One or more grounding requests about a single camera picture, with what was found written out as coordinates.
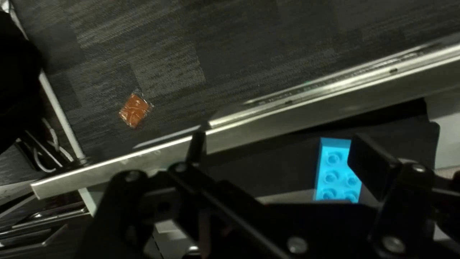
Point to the orange square floor sticker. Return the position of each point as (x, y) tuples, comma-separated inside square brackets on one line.
[(136, 109)]

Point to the blue toy brick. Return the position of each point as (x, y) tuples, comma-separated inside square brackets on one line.
[(334, 177)]

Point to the black desk frame with rails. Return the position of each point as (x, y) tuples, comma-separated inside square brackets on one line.
[(33, 123)]

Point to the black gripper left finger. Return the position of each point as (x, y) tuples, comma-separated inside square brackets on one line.
[(189, 174)]

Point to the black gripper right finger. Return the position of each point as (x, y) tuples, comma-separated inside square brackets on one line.
[(401, 187)]

